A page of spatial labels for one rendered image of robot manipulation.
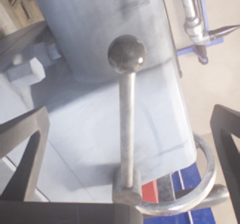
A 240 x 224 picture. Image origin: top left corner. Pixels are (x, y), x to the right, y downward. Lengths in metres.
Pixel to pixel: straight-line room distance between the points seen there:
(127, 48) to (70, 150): 0.17
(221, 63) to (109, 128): 3.74
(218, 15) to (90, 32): 3.46
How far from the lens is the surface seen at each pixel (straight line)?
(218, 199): 2.48
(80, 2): 0.25
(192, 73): 3.90
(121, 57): 0.19
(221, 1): 3.64
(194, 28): 0.56
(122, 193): 0.32
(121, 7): 0.25
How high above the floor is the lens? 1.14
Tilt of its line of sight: 12 degrees down
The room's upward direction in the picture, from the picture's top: 74 degrees clockwise
